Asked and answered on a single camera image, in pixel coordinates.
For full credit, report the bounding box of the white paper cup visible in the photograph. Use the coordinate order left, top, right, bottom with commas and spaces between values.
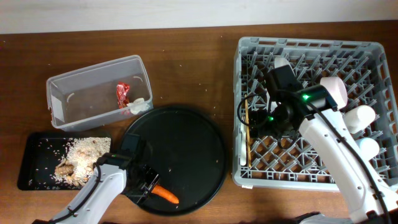
343, 105, 376, 134

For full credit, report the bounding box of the round black tray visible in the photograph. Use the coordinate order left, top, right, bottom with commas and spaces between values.
119, 106, 228, 216

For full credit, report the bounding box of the red snack wrapper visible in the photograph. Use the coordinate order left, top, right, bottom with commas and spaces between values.
116, 82, 130, 109

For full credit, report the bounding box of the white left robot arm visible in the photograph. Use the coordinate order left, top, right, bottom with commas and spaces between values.
48, 134, 159, 224

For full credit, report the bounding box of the orange carrot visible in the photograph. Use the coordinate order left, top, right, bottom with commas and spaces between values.
151, 185, 179, 204

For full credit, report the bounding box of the clear plastic waste bin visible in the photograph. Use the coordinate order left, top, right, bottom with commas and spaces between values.
46, 55, 153, 131

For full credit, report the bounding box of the pink bowl with food scraps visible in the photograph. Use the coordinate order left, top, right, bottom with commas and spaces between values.
320, 77, 348, 110

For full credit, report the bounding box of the pile of rice and shells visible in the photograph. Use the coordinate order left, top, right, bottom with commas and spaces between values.
55, 138, 111, 188

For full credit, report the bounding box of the pale grey plate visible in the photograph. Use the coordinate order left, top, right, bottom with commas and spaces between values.
274, 57, 292, 68

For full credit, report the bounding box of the white tissue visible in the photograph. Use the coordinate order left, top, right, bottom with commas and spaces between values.
127, 98, 150, 115

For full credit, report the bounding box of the white plastic fork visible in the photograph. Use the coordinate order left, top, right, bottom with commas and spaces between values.
239, 124, 247, 166

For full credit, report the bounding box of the wooden chopstick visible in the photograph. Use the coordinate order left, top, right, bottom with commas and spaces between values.
244, 99, 252, 168

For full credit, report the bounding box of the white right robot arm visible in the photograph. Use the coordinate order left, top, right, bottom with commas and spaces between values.
250, 65, 397, 223

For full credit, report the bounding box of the light blue cup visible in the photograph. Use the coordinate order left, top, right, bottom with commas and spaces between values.
355, 138, 380, 161

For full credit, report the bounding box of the brown walnut shell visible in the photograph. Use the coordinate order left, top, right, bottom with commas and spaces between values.
55, 165, 74, 176

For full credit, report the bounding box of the grey plastic dishwasher rack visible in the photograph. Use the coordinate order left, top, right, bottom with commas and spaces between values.
232, 37, 397, 192

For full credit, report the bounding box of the rectangular black tray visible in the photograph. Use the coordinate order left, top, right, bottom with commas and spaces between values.
17, 131, 112, 191

